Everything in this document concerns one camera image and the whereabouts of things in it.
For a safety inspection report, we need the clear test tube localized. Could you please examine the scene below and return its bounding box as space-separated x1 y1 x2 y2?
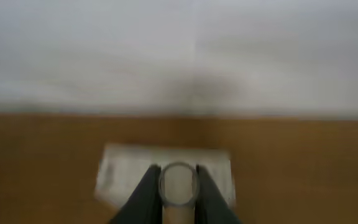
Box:
157 161 201 224

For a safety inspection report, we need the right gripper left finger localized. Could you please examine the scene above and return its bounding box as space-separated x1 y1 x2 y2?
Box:
108 164 165 224

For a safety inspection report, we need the white test tube rack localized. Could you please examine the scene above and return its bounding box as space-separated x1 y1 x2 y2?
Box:
93 142 237 210

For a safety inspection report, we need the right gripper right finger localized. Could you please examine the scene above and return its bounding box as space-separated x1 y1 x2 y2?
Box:
193 164 242 224

